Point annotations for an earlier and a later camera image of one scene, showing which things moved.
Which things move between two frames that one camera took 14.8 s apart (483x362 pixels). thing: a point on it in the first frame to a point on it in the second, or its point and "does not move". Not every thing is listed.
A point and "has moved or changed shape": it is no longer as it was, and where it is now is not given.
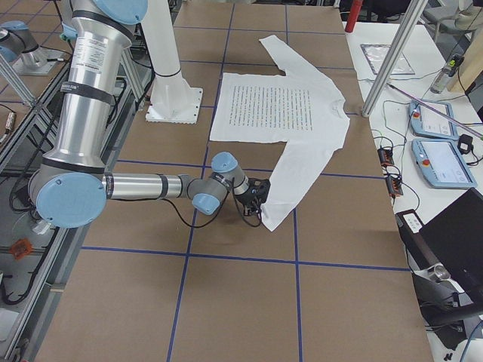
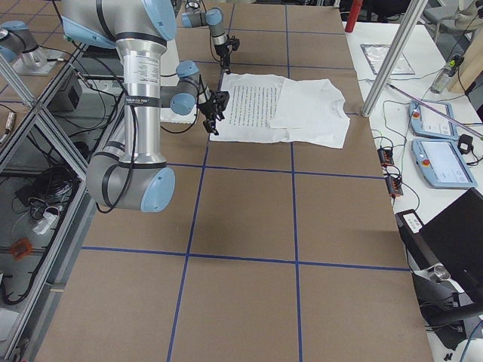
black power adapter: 464,144 does not move
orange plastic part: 21,247 does not move
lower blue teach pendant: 441,164 does not move
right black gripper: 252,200 to 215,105
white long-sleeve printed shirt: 298,107 has moved or changed shape
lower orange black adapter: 394,185 does not move
